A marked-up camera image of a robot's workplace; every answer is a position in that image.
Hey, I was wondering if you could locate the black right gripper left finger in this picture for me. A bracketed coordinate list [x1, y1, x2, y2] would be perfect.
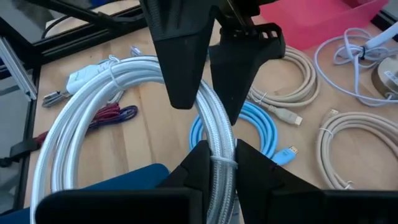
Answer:
[157, 139, 214, 224]

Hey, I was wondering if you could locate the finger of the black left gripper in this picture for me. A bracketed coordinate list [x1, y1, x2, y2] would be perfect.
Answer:
[139, 0, 219, 110]
[208, 22, 286, 126]

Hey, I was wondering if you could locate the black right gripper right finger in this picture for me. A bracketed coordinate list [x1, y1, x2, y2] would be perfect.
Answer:
[234, 138, 322, 224]

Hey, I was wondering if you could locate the light blue HDMI cable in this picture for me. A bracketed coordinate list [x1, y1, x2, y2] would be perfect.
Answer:
[188, 101, 299, 166]

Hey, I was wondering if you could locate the beige HDMI cable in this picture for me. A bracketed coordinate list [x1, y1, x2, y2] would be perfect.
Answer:
[315, 108, 398, 191]
[247, 45, 321, 127]

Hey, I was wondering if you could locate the white braided HDMI cable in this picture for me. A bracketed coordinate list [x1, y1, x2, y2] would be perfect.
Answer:
[29, 55, 237, 224]

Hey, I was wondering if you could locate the dark teal mat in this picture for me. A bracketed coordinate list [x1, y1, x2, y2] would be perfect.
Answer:
[0, 163, 171, 224]

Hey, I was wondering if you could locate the red plastic bin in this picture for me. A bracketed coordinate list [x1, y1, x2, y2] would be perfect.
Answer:
[259, 0, 389, 50]

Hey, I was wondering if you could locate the white dome lamp wooden base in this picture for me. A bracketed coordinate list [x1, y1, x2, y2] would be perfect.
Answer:
[371, 55, 398, 100]

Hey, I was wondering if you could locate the maroon purple braided USB cable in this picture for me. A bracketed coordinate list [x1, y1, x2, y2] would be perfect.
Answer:
[34, 104, 139, 147]

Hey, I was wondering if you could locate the black aluminium table frame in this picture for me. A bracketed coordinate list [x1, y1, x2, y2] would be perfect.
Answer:
[0, 0, 398, 215]

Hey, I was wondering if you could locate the short grey USB cable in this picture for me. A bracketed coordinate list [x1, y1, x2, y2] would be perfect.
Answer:
[41, 90, 74, 109]

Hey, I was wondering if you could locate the white lamp cable with adapter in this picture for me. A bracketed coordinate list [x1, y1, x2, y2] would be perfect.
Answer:
[313, 21, 398, 108]

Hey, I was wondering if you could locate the silver aluminium rail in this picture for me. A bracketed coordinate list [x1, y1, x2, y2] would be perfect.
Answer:
[0, 36, 39, 102]

